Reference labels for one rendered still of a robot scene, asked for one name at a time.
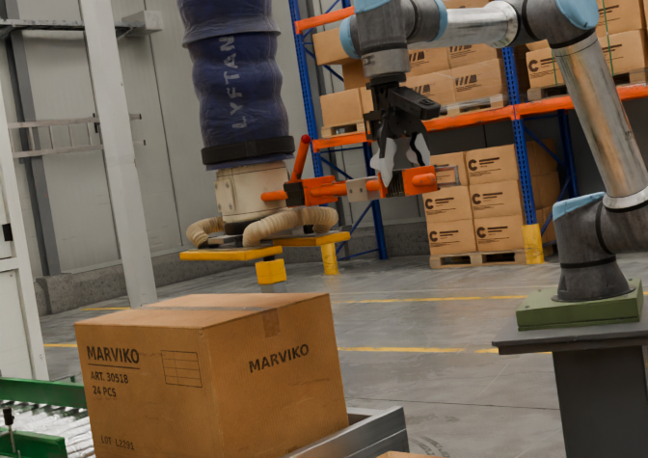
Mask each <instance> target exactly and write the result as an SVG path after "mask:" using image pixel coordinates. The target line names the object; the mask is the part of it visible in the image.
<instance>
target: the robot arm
mask: <svg viewBox="0 0 648 458"><path fill-rule="evenodd" d="M354 7H355V10H354V14H352V15H350V16H349V17H347V18H345V19H344V20H343V21H342V22H341V24H340V27H339V39H340V43H341V46H342V48H343V50H344V51H345V53H346V54H347V55H348V56H349V57H351V58H353V59H359V58H360V59H362V61H363V68H364V78H366V79H369V82H368V83H365V86H366V89H367V90H371V96H372V103H373V110H374V111H369V113H366V114H363V117H364V130H365V136H366V139H367V140H373V141H377V143H378V146H379V148H378V151H377V153H376V154H375V155H374V156H373V157H372V158H371V159H370V167H371V168H373V169H376V170H379V171H380V172H381V177H382V180H383V182H384V185H385V187H389V186H390V183H391V181H392V178H393V175H392V168H393V166H394V164H393V157H394V155H395V153H396V149H397V145H396V143H395V142H394V140H393V139H392V138H394V139H399V138H400V137H403V136H402V135H404V136H406V137H407V143H408V145H409V149H408V151H407V152H406V155H407V158H408V159H409V160H410V161H411V162H413V163H417V164H420V165H421V166H427V165H430V152H429V151H430V146H429V139H428V133H427V130H426V128H425V126H424V124H423V123H422V121H429V120H432V119H435V118H438V117H439V116H440V110H441V104H439V103H437V102H435V101H433V100H432V99H430V98H428V97H426V96H424V95H422V94H419V93H417V92H416V91H414V90H412V89H410V88H408V87H406V86H402V87H399V83H402V82H406V81H407V77H406V74H404V73H407V72H410V70H411V67H410V60H409V53H408V50H418V49H428V48H438V47H449V46H459V45H470V44H480V43H485V44H487V45H488V46H490V47H493V48H504V47H511V46H517V45H522V44H527V43H532V42H536V41H540V40H547V41H548V44H549V46H550V49H551V50H552V51H553V54H554V56H555V59H556V62H557V64H558V67H559V69H560V72H561V74H562V77H563V80H564V82H565V85H566V87H567V90H568V92H569V95H570V97H571V99H572V102H573V104H574V107H575V110H576V112H577V115H578V117H579V120H580V124H581V127H582V129H583V132H584V134H585V137H586V139H587V142H588V144H589V146H590V149H591V151H592V154H593V157H594V159H595V162H596V164H597V167H598V169H599V172H600V175H601V177H602V180H603V182H604V184H605V187H606V189H607V192H606V193H605V192H600V193H595V194H590V195H586V196H581V197H577V198H573V199H570V200H566V201H562V202H557V203H555V204H554V205H553V226H554V232H555V238H556V244H557V249H558V255H559V261H560V267H561V273H560V278H559V283H558V288H557V295H558V298H559V299H564V300H580V299H591V298H598V297H605V296H609V295H613V294H617V293H621V292H623V291H626V290H628V289H629V286H628V282H627V280H626V278H625V276H624V274H623V273H622V271H621V269H620V267H619V266H618V264H617V261H616V255H619V254H632V253H646V252H648V173H647V170H646V168H645V165H644V162H643V159H642V157H641V154H640V151H639V149H638V146H637V143H636V140H635V136H634V133H633V132H632V129H631V126H630V124H629V121H628V118H627V115H626V113H625V110H624V107H623V105H622V102H621V99H620V96H619V94H618V92H617V89H616V87H615V84H614V81H613V79H612V76H611V73H610V70H609V68H608V63H607V61H606V58H605V55H604V52H603V50H602V47H601V45H600V43H599V40H598V37H597V35H596V28H595V26H596V25H597V23H598V21H599V13H598V10H599V8H598V4H597V1H596V0H499V1H493V2H490V3H489V4H487V5H486V6H485V7H484V8H470V9H449V10H447V9H446V6H445V4H444V3H443V2H442V1H441V0H354ZM366 121H369V128H370V134H367V127H366Z"/></svg>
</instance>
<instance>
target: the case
mask: <svg viewBox="0 0 648 458"><path fill-rule="evenodd" d="M74 330H75V335H76V341H77V348H78V354H79V360H80V365H81V371H82V377H83V384H84V390H85V395H86V401H87V407H88V413H89V420H90V425H91V431H92V437H93V443H94V455H95V458H280V457H282V456H284V455H286V454H288V453H290V452H292V451H295V450H297V449H299V448H301V447H303V446H306V445H309V444H311V443H314V442H316V441H318V440H320V439H322V438H325V437H327V436H329V435H331V434H334V433H336V432H337V431H339V430H341V429H344V428H346V427H348V426H349V423H348V416H347V410H346V403H345V397H344V390H343V384H342V378H341V371H340V364H339V358H338V346H337V339H336V333H335V326H334V319H333V314H332V307H331V300H330V294H329V293H328V292H327V293H245V294H191V295H186V296H182V297H178V298H174V299H171V300H167V301H163V302H159V303H154V304H150V305H146V306H142V307H138V308H135V309H131V310H123V311H119V312H115V313H111V314H107V315H103V316H99V317H95V318H91V319H87V320H83V321H79V322H75V323H74Z"/></svg>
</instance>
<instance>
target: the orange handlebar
mask: <svg viewBox="0 0 648 458"><path fill-rule="evenodd" d="M345 181H346V180H343V179H342V180H340V181H335V180H334V181H332V182H330V183H324V184H320V186H316V187H311V189H310V195H311V196H312V197H321V196H323V197H321V198H322V199H324V198H338V197H340V196H342V197H346V195H347V189H346V183H345ZM435 181H436V177H435V175H434V174H431V173H430V174H424V175H415V176H413V178H412V183H413V185H414V186H416V187H420V186H425V185H431V184H433V183H435ZM365 188H366V189H367V190H368V191H370V192H371V191H380V188H379V181H378V179H376V180H369V181H368V182H367V183H366V186H365ZM260 197H261V199H262V200H263V201H264V202H271V201H280V200H285V199H286V195H285V191H284V190H278V191H273V192H264V193H262V194H261V196H260Z"/></svg>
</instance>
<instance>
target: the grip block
mask: <svg viewBox="0 0 648 458"><path fill-rule="evenodd" d="M334 180H335V181H337V180H336V177H335V176H334V175H327V176H321V177H311V178H305V179H299V180H292V181H287V182H285V183H284V185H283V190H284V191H285V195H286V199H285V204H286V206H287V208H291V207H297V206H303V205H305V206H313V205H319V204H323V203H329V202H338V198H324V199H322V198H321V197H323V196H321V197H312V196H311V194H310V189H311V187H316V186H320V184H324V183H330V182H332V181H334Z"/></svg>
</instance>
